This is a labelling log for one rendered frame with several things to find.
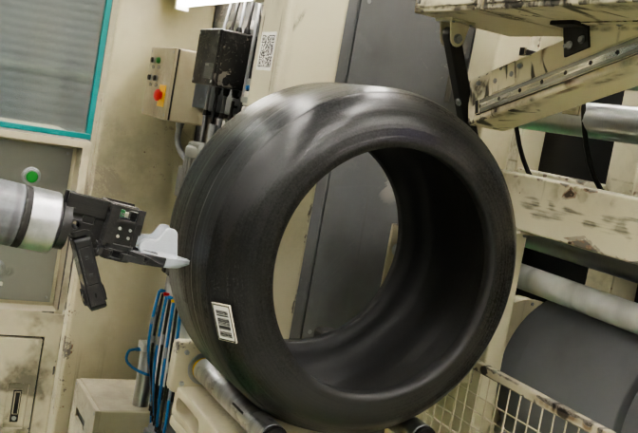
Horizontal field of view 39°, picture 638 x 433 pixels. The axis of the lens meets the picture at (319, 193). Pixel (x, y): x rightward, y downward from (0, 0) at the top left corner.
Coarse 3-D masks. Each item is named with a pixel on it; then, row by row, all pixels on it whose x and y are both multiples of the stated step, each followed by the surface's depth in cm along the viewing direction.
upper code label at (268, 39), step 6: (264, 36) 178; (270, 36) 175; (264, 42) 177; (270, 42) 175; (264, 48) 177; (270, 48) 174; (258, 54) 179; (264, 54) 176; (270, 54) 174; (258, 60) 179; (264, 60) 176; (270, 60) 174; (258, 66) 178; (264, 66) 176; (270, 66) 173
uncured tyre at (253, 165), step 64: (256, 128) 140; (320, 128) 135; (384, 128) 139; (448, 128) 144; (192, 192) 145; (256, 192) 133; (448, 192) 172; (192, 256) 139; (256, 256) 133; (448, 256) 175; (512, 256) 154; (192, 320) 145; (256, 320) 134; (384, 320) 177; (448, 320) 169; (256, 384) 138; (320, 384) 140; (384, 384) 165; (448, 384) 152
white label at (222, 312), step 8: (216, 304) 134; (224, 304) 133; (216, 312) 134; (224, 312) 133; (216, 320) 135; (224, 320) 133; (232, 320) 132; (216, 328) 135; (224, 328) 134; (232, 328) 133; (224, 336) 135; (232, 336) 133
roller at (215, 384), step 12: (204, 360) 168; (204, 372) 164; (216, 372) 162; (204, 384) 163; (216, 384) 159; (228, 384) 157; (216, 396) 157; (228, 396) 153; (240, 396) 151; (228, 408) 152; (240, 408) 148; (252, 408) 146; (240, 420) 147; (252, 420) 144; (264, 420) 142; (252, 432) 142; (264, 432) 139; (276, 432) 140
